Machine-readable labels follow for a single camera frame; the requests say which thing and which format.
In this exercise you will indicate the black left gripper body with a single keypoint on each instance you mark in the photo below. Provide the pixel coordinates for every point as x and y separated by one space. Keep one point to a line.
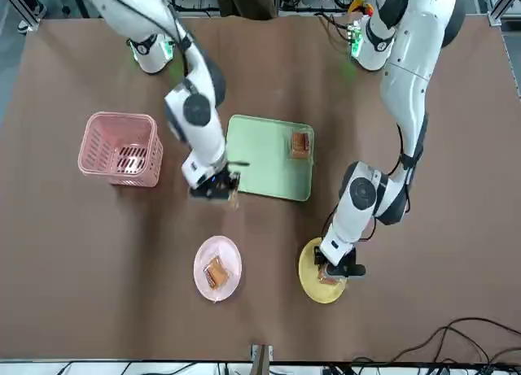
342 269

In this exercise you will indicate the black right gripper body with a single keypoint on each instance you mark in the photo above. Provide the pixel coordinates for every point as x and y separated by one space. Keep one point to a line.
228 184

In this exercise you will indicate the bread pack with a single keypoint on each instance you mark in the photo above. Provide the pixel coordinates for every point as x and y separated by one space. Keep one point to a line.
330 280
215 273
300 143

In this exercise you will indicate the green plastic tray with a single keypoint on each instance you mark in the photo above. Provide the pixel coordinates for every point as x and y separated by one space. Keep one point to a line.
260 155

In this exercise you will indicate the small pink plastic basket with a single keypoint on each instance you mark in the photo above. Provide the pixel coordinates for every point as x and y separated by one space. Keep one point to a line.
138 182

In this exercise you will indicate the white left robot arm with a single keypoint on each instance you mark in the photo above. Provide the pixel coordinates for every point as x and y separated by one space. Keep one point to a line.
411 66

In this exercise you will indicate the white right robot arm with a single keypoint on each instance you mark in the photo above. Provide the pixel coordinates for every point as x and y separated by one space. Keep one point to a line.
203 139

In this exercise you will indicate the yellow plate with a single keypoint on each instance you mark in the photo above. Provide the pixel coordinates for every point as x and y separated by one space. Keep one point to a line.
321 293

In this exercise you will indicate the white plate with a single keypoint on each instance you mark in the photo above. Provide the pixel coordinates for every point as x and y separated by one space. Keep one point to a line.
221 249

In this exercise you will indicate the person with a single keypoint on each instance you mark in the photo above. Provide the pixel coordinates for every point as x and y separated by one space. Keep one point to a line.
244 1

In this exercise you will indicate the yellow based emergency stop button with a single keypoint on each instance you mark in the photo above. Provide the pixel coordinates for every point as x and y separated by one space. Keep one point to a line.
360 5

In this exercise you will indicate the person's foot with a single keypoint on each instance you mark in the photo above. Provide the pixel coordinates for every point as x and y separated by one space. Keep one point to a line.
38 9
23 26

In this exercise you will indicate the ridged white table edge strip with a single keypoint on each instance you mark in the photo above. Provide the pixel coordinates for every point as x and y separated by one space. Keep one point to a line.
513 66

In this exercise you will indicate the aluminium frame post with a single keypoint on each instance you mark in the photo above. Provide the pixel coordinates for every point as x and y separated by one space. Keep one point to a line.
260 358

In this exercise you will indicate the aluminium frame rail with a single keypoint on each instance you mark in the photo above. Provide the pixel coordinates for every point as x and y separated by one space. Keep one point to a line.
504 5
20 5

